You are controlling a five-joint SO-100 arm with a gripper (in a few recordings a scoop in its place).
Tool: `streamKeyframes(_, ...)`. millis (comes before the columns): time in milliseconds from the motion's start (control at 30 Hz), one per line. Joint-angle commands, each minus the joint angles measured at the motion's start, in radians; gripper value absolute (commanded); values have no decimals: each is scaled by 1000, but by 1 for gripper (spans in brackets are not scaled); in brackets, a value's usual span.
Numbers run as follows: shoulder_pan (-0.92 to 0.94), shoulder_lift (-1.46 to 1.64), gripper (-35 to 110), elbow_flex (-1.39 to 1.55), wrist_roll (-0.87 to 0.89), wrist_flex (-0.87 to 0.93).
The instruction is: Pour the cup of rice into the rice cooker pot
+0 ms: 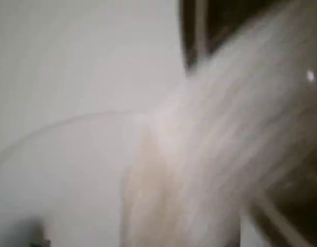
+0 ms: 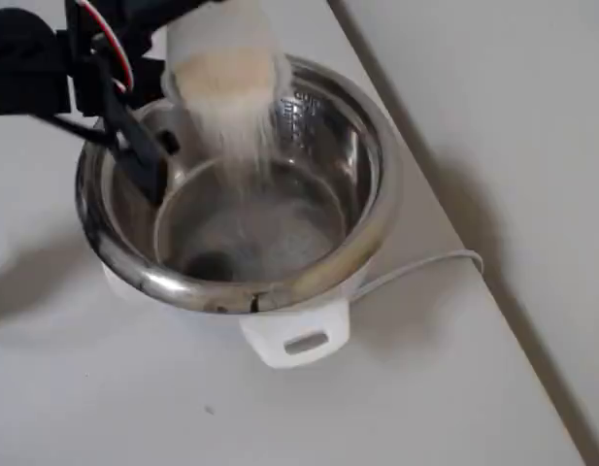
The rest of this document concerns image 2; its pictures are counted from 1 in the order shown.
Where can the white rice cooker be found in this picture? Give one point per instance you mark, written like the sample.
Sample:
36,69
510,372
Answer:
299,335

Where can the translucent plastic cup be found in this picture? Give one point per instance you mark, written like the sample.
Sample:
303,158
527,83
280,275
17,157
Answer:
216,43

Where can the steel inner pot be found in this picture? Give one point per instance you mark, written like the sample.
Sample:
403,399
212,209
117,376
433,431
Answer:
357,194

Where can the white rice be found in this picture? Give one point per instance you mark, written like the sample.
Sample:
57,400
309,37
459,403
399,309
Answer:
226,97

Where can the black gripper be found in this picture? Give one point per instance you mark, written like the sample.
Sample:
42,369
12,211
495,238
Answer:
116,113

